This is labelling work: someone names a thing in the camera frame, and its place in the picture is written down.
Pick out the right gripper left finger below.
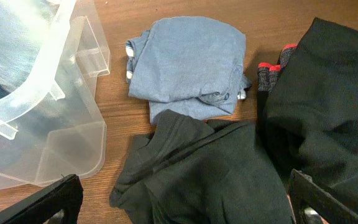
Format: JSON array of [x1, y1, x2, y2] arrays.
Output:
[[0, 174, 83, 224]]

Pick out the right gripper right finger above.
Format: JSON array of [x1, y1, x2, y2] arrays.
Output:
[[288, 169, 358, 224]]

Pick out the black garment with red trim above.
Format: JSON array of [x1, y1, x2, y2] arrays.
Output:
[[257, 18, 358, 199]]

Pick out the dark green-black shirt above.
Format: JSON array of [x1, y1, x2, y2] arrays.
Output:
[[109, 110, 293, 223]]

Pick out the blue t-shirt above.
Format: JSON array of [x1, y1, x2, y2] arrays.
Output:
[[126, 16, 251, 124]]

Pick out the light washed jeans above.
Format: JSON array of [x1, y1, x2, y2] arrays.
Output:
[[0, 0, 59, 92]]

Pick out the clear plastic storage container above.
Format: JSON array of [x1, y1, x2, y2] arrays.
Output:
[[0, 0, 111, 190]]

